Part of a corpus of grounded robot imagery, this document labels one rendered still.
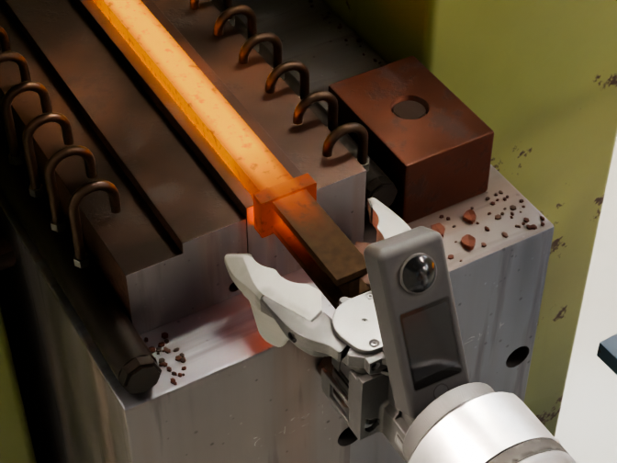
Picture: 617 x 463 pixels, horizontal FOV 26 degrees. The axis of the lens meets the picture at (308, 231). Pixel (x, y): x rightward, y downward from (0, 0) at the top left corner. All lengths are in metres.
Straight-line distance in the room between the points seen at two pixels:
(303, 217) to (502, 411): 0.22
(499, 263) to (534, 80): 0.28
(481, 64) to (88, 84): 0.36
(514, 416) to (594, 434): 1.32
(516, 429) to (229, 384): 0.26
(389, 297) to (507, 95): 0.51
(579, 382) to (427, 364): 1.37
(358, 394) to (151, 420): 0.17
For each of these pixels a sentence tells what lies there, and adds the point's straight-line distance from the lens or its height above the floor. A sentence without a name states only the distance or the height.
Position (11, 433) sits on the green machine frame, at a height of 0.69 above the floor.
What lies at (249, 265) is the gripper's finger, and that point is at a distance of 0.92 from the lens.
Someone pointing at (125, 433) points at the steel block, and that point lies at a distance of 0.98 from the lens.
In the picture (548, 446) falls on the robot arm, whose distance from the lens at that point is 0.81.
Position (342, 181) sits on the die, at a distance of 1.00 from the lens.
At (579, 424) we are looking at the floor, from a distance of 2.14.
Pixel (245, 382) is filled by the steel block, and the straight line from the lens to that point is 1.00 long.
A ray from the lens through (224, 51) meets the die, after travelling 1.13.
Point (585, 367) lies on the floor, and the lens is 2.22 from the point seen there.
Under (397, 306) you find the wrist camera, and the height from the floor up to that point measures 1.06.
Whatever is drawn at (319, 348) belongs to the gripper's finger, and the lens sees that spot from 0.87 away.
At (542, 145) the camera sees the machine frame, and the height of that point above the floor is 0.79.
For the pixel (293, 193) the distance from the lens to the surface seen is 0.96.
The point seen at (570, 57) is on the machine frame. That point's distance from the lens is 1.32.
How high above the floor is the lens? 1.65
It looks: 44 degrees down
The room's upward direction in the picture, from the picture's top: straight up
